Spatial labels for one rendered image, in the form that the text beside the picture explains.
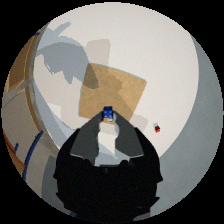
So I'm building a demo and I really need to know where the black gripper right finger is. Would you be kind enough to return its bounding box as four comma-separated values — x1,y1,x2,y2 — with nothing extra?
112,110,163,183

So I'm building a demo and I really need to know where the blue die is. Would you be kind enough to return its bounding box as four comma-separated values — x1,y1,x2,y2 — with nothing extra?
103,106,113,118

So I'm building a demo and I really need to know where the red die with white pips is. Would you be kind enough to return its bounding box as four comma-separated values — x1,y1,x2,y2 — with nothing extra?
155,126,160,133

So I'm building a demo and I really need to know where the tan square mat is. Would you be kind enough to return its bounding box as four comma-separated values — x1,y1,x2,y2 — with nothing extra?
79,63,147,122

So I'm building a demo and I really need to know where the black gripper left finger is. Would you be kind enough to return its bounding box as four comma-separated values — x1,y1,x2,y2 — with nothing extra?
53,111,104,179

